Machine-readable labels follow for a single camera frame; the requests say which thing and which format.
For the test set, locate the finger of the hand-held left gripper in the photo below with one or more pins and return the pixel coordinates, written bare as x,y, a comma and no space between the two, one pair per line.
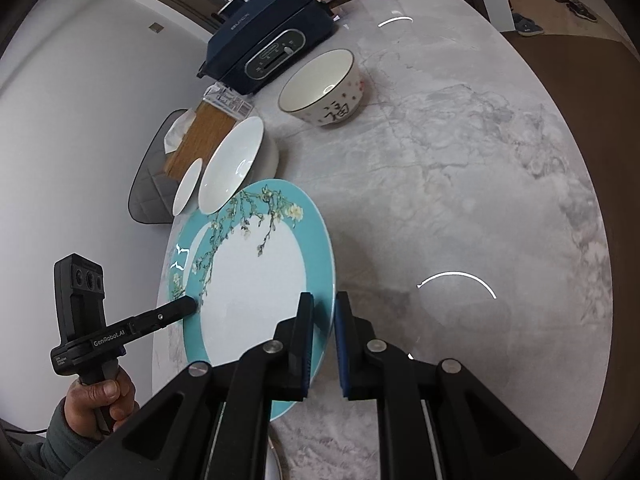
160,317

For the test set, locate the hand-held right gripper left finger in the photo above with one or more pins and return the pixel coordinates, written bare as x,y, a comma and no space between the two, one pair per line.
304,345

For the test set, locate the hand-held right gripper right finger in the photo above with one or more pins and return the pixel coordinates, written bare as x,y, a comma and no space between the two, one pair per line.
344,350

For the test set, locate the teal floral plate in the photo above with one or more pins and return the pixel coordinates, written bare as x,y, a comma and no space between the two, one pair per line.
250,285

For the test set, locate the small white plate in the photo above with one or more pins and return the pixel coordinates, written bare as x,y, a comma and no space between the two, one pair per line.
186,187

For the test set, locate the white deep plate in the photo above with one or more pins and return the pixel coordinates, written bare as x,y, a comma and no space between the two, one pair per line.
230,165

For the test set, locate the white patterned bowl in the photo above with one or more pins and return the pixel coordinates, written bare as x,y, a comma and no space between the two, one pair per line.
320,85

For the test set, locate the person's left forearm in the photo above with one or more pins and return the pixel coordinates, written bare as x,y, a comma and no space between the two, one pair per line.
50,455

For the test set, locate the person's left hand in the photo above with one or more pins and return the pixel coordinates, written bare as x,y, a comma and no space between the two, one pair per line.
95,405

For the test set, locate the white gold-rimmed plate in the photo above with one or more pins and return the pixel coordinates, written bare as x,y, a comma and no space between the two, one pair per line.
272,460

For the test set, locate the grey chair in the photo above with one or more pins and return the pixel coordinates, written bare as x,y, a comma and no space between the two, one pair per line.
147,190

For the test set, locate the white tissue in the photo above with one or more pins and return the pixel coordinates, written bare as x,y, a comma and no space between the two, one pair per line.
177,132

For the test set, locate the wooden tissue box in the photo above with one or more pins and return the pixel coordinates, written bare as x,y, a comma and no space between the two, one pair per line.
200,135

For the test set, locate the dark blue electric grill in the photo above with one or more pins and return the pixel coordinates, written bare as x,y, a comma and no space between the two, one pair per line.
260,40

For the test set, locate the blue shoe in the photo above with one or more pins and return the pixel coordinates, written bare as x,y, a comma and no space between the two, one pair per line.
527,25

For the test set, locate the wall switch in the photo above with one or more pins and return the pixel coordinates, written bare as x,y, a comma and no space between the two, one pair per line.
156,27

